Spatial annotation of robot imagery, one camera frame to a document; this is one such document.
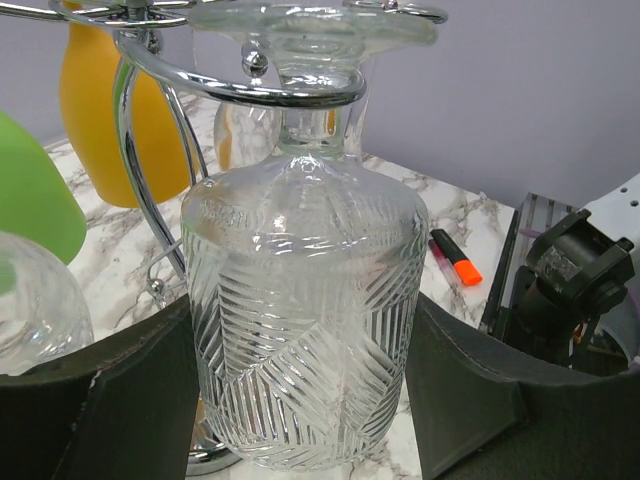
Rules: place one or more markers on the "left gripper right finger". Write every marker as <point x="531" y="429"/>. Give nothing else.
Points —
<point x="483" y="410"/>

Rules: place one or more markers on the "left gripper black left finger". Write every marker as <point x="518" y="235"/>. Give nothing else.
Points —
<point x="121" y="408"/>

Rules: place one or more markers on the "clear wine glass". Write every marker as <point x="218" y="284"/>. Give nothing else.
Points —
<point x="44" y="314"/>
<point x="357" y="115"/>

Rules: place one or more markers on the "small clear orange cup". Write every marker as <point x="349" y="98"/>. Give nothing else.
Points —
<point x="303" y="273"/>

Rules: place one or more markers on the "green plastic goblet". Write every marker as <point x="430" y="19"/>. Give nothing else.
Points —
<point x="36" y="202"/>

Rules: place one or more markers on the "clear tumbler glass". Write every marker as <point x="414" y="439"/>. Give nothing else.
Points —
<point x="244" y="135"/>

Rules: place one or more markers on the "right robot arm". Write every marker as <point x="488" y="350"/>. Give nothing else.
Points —
<point x="581" y="266"/>

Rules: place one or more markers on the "orange black marker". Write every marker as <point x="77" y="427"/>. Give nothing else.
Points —
<point x="462" y="265"/>

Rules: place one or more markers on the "red pen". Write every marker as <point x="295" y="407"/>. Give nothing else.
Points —
<point x="443" y="263"/>

